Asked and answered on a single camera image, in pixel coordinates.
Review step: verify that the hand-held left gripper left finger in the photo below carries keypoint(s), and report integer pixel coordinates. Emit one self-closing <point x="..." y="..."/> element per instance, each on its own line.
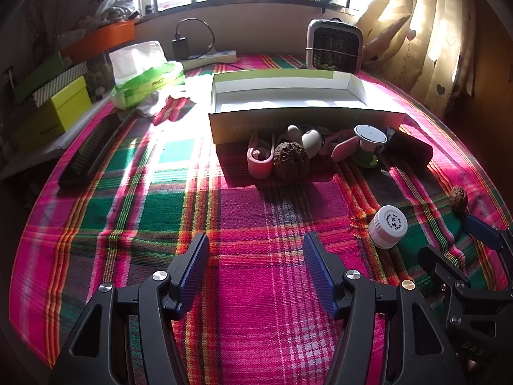
<point x="194" y="272"/>

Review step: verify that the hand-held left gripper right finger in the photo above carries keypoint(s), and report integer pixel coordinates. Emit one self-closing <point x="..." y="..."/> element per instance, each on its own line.
<point x="320" y="276"/>

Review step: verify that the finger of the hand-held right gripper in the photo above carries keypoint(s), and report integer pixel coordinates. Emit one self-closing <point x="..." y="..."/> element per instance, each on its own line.
<point x="439" y="262"/>
<point x="483" y="230"/>

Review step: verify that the brown walnut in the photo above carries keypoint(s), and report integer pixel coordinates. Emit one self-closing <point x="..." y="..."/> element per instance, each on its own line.
<point x="291" y="159"/>
<point x="459" y="198"/>

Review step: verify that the white round jar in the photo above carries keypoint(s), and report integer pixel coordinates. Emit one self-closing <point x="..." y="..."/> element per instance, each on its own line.
<point x="386" y="224"/>

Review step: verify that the pink clip holder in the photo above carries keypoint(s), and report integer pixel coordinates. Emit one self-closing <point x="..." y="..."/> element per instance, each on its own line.
<point x="258" y="164"/>

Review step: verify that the small pink white gadget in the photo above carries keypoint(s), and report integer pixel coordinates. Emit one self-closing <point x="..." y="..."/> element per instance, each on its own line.
<point x="345" y="149"/>

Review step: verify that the white round face toy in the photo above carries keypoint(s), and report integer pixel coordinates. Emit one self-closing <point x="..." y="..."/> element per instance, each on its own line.
<point x="310" y="140"/>

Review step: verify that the green white cardboard box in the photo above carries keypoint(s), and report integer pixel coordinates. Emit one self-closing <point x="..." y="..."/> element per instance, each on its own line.
<point x="288" y="92"/>

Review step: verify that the plaid cloth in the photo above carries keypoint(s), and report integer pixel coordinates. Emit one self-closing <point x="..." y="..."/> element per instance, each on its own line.
<point x="256" y="216"/>

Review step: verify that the brown wooden cabinet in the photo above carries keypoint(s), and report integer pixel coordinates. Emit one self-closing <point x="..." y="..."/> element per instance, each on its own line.
<point x="489" y="88"/>

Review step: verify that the crumpled white tissue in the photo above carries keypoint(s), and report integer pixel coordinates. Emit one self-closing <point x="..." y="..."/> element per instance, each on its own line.
<point x="152" y="106"/>

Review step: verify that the green white tissue pack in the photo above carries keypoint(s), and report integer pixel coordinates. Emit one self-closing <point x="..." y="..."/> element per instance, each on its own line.
<point x="136" y="80"/>

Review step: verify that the heart print curtain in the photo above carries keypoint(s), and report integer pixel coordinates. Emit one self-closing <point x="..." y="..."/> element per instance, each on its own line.
<point x="437" y="28"/>

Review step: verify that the lime green box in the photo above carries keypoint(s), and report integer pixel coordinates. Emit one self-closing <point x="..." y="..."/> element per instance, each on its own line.
<point x="68" y="106"/>

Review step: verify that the white power strip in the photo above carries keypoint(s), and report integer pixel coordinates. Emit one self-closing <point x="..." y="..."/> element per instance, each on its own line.
<point x="212" y="58"/>

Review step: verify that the black charger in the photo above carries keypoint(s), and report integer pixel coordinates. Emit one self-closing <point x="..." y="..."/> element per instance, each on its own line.
<point x="180" y="48"/>

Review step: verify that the grey portable heater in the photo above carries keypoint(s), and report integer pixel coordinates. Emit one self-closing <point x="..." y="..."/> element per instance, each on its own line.
<point x="334" y="44"/>

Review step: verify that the striped box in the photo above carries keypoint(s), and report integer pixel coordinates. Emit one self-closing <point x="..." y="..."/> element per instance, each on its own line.
<point x="60" y="80"/>

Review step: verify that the orange storage box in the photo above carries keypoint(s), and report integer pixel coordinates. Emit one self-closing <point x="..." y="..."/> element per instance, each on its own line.
<point x="104" y="38"/>

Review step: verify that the dark green box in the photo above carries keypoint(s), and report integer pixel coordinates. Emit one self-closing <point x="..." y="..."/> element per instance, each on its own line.
<point x="36" y="76"/>

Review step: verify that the black window latch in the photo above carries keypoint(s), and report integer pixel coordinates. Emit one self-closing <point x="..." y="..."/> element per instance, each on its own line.
<point x="328" y="3"/>

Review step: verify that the plastic bags pile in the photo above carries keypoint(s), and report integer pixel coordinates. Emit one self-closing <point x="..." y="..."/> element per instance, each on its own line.
<point x="112" y="6"/>

